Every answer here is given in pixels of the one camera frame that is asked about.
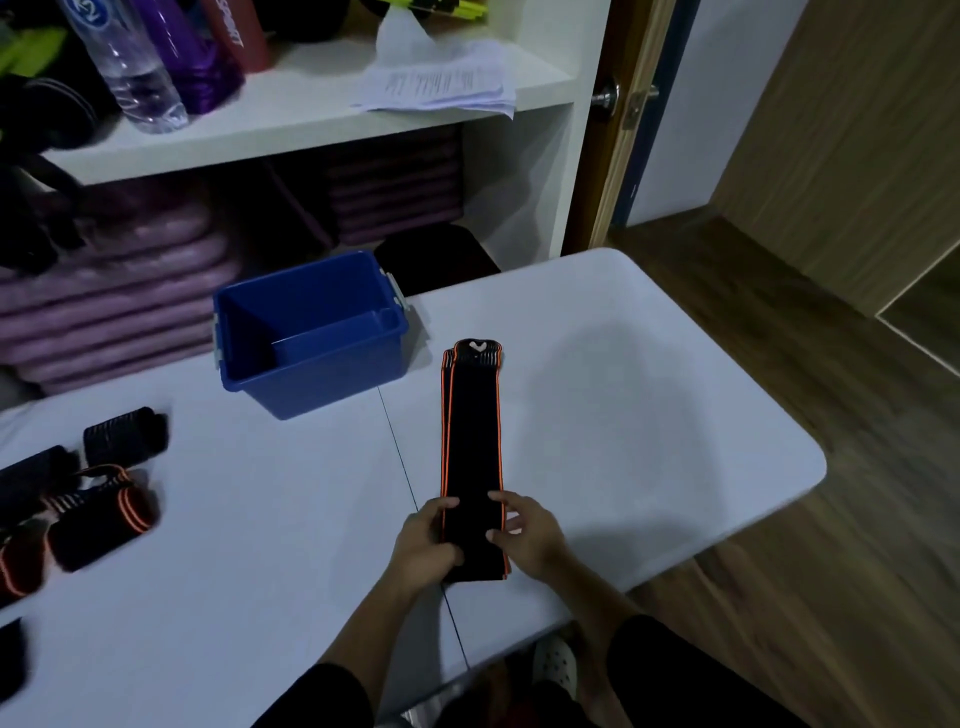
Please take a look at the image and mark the stack of pink mats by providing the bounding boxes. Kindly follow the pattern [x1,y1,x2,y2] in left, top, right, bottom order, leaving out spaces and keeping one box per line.
[326,131,463,245]
[0,176,241,397]

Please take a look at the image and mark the black yellow suspension straps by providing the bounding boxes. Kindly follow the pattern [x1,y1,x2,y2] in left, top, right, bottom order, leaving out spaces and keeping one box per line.
[0,22,114,275]

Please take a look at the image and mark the metal door knob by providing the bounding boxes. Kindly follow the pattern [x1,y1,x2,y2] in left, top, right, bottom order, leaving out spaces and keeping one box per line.
[590,74,661,114]

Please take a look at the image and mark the black chair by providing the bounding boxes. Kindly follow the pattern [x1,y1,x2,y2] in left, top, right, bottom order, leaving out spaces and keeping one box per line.
[373,222,502,298]

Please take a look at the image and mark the blue plastic bin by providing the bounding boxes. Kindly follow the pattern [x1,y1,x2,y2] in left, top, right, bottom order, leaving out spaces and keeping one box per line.
[212,249,412,421]

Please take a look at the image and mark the black cylindrical roller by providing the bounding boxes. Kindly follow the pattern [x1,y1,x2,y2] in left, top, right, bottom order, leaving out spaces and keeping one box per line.
[22,78,99,148]

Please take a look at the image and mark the person's left forearm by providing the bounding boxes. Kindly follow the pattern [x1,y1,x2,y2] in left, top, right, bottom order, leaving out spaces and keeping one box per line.
[254,569,444,728]

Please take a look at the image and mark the black striped strap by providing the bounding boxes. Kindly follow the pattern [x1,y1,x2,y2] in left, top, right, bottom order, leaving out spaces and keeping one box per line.
[82,407,170,470]
[0,618,30,703]
[0,446,80,526]

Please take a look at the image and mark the white shelf unit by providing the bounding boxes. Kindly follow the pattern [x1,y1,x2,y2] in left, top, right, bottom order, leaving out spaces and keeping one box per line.
[0,0,613,406]

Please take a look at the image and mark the purple bottle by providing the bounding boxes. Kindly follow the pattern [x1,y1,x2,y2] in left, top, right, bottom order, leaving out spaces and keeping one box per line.
[134,0,247,115]

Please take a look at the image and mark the person's left hand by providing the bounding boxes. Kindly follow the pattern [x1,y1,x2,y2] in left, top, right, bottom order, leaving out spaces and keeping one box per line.
[386,497,466,594]

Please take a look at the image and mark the wooden door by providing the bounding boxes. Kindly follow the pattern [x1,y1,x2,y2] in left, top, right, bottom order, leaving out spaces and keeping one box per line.
[562,0,676,256]

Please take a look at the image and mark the person's right hand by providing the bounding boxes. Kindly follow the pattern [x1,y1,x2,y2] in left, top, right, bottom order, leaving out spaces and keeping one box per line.
[485,491,575,583]

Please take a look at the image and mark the person's right forearm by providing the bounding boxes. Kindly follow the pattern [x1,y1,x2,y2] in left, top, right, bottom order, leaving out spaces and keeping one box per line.
[543,554,811,728]

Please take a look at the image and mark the black round bag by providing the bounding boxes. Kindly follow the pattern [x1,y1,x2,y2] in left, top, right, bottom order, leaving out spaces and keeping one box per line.
[258,0,350,43]

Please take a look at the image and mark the white paper sheets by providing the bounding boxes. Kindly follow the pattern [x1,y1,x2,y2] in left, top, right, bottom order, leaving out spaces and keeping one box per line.
[352,11,519,120]

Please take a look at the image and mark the yellow orange agility ladder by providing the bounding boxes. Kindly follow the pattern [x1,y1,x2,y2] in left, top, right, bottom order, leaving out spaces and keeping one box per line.
[359,0,489,22]

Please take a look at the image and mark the clear plastic water bottle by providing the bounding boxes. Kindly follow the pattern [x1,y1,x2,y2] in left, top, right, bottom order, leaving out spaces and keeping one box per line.
[56,0,190,135]

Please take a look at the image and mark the pink sport bottle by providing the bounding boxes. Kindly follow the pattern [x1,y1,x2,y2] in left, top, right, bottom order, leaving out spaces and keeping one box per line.
[198,0,273,74]

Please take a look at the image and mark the person's white shoe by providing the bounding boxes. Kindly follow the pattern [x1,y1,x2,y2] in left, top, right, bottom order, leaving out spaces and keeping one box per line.
[532,637,579,695]

